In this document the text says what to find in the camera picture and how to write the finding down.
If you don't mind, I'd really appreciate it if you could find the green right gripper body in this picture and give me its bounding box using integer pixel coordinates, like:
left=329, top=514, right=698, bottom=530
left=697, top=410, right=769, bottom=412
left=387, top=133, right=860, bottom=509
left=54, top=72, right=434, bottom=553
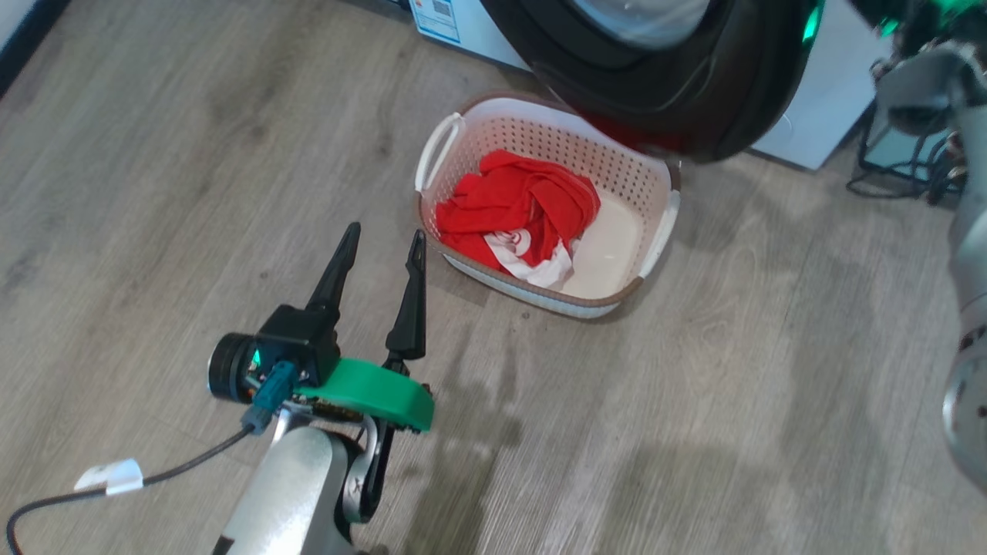
left=852, top=0, right=987, bottom=53

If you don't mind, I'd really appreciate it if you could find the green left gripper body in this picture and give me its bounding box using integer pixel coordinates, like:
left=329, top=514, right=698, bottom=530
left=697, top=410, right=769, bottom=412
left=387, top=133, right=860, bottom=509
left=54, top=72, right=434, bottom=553
left=297, top=351, right=434, bottom=432

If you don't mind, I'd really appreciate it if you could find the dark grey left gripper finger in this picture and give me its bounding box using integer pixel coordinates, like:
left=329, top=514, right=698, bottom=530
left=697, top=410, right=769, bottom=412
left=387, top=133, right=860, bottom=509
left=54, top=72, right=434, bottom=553
left=306, top=222, right=362, bottom=325
left=386, top=229, right=427, bottom=363

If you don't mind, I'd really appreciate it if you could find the red and white garment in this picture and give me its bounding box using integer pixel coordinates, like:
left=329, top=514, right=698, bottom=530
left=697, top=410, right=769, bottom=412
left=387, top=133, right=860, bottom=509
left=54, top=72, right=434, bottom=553
left=434, top=150, right=602, bottom=290

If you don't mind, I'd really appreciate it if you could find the black round washing machine door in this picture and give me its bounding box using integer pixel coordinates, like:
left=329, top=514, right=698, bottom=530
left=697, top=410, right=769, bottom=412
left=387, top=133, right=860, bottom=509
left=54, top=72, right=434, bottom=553
left=480, top=0, right=826, bottom=164

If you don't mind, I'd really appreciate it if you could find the white washing machine body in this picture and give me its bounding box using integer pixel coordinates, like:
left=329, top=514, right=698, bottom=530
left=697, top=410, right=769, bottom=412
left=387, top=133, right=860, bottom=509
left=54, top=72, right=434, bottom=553
left=409, top=0, right=895, bottom=170

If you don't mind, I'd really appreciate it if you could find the cream perforated laundry basket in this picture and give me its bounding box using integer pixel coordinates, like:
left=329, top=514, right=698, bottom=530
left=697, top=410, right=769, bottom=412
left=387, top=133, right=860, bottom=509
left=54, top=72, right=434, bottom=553
left=414, top=91, right=682, bottom=319

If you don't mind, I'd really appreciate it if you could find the blue white energy label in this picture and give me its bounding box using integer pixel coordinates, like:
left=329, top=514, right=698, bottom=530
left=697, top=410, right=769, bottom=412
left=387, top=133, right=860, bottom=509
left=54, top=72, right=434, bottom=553
left=409, top=0, right=463, bottom=45

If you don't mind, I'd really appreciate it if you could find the black floor cable bundle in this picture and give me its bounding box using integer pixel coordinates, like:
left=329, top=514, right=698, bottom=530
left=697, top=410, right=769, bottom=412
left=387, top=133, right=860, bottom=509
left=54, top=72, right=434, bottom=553
left=847, top=135, right=968, bottom=205

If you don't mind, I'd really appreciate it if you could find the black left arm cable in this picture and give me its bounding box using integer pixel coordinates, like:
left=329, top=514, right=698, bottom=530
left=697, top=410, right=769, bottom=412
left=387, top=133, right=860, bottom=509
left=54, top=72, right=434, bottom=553
left=6, top=361, right=299, bottom=555

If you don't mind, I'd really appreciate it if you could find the white cable tag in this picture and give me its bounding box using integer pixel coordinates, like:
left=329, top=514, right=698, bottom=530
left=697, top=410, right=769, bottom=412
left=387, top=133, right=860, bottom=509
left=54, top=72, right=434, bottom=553
left=75, top=459, right=144, bottom=496

